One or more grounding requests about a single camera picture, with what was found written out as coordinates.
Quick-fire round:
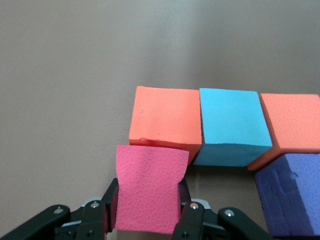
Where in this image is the cyan foam cube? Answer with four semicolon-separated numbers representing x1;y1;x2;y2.
192;87;274;168

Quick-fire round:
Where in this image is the red foam cube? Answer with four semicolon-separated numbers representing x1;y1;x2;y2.
113;144;190;235

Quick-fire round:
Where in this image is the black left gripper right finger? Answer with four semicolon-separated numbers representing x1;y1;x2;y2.
171;178;276;240

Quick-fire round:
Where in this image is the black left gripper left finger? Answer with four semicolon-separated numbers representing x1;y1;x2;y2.
0;177;120;240

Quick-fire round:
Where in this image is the purple foam cube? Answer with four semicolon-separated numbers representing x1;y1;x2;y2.
254;152;320;237

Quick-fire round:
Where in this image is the orange foam cube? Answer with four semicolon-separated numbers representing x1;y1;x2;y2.
128;85;203;166
246;92;320;172

